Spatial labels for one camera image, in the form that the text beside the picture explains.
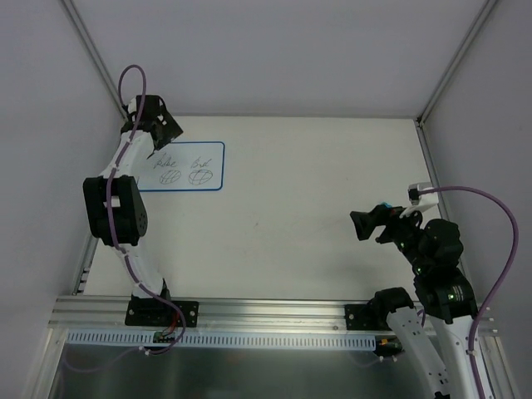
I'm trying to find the blue framed whiteboard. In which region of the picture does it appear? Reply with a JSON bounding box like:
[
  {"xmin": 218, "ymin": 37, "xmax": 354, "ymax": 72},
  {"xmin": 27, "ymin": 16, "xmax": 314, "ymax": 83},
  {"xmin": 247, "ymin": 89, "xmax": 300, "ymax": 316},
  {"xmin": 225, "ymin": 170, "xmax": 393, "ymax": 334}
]
[{"xmin": 138, "ymin": 141, "xmax": 225, "ymax": 192}]

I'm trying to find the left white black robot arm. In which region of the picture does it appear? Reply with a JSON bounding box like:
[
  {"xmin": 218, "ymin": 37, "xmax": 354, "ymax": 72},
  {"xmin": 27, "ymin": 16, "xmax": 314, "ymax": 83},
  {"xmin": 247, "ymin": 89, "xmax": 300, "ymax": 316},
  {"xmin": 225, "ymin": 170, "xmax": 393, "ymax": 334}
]
[{"xmin": 82, "ymin": 95, "xmax": 183, "ymax": 325}]

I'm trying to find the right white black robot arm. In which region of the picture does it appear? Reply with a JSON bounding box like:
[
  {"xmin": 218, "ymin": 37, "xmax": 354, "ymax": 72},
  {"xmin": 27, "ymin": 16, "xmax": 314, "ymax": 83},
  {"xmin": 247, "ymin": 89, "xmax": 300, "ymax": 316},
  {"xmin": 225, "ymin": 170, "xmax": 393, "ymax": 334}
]
[{"xmin": 350, "ymin": 204, "xmax": 495, "ymax": 398}]

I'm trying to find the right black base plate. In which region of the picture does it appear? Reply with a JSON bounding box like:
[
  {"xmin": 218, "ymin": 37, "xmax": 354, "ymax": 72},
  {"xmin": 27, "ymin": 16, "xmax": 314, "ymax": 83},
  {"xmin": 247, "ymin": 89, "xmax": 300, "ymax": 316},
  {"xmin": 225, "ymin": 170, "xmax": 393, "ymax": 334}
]
[{"xmin": 343, "ymin": 303, "xmax": 391, "ymax": 332}]

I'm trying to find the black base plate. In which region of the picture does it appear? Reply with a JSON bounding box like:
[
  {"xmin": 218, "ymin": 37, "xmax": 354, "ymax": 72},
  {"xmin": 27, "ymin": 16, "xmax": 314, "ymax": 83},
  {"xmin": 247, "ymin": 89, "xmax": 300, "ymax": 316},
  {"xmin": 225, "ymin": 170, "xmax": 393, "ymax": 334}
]
[
  {"xmin": 343, "ymin": 303, "xmax": 391, "ymax": 332},
  {"xmin": 125, "ymin": 297, "xmax": 200, "ymax": 328}
]

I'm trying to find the aluminium mounting rail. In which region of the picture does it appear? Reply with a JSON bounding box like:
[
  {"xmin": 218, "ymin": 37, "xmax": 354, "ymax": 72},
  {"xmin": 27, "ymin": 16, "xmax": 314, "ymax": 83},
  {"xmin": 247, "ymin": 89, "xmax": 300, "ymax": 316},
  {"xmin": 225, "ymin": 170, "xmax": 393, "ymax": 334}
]
[{"xmin": 47, "ymin": 293, "xmax": 500, "ymax": 337}]

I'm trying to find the right aluminium corner post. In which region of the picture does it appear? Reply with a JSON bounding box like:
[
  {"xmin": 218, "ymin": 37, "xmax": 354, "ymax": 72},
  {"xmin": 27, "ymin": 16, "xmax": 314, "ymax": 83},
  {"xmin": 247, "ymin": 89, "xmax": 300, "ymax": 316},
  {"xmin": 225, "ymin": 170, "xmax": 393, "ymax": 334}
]
[{"xmin": 416, "ymin": 0, "xmax": 500, "ymax": 126}]

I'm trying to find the aluminium corner post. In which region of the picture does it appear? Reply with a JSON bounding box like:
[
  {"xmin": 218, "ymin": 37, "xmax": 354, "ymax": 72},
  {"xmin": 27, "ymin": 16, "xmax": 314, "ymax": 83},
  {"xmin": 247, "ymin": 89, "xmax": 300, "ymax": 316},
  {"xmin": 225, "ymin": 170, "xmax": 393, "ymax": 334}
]
[
  {"xmin": 416, "ymin": 0, "xmax": 500, "ymax": 126},
  {"xmin": 58, "ymin": 0, "xmax": 126, "ymax": 119}
]

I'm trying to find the left aluminium corner post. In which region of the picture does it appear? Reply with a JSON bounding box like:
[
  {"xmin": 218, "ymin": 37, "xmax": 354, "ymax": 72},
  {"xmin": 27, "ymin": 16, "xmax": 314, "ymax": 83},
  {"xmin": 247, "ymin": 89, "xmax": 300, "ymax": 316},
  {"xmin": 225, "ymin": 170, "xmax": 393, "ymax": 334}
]
[{"xmin": 58, "ymin": 0, "xmax": 126, "ymax": 119}]

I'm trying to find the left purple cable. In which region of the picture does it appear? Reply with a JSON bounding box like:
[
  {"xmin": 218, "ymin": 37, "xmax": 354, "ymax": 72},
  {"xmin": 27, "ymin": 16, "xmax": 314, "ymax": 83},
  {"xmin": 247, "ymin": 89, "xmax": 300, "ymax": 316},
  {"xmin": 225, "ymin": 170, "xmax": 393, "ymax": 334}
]
[{"xmin": 106, "ymin": 65, "xmax": 186, "ymax": 355}]

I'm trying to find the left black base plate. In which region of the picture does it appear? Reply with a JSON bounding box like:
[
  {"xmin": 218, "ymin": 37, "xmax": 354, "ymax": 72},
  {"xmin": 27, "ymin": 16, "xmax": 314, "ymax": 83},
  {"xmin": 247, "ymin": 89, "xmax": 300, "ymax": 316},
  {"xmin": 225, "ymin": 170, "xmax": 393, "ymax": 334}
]
[{"xmin": 125, "ymin": 297, "xmax": 200, "ymax": 328}]

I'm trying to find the white slotted cable duct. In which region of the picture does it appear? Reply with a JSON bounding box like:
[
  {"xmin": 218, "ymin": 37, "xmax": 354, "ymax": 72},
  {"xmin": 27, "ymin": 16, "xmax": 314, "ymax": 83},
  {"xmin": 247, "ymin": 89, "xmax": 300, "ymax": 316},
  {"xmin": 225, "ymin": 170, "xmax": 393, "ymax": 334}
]
[{"xmin": 66, "ymin": 329, "xmax": 377, "ymax": 352}]

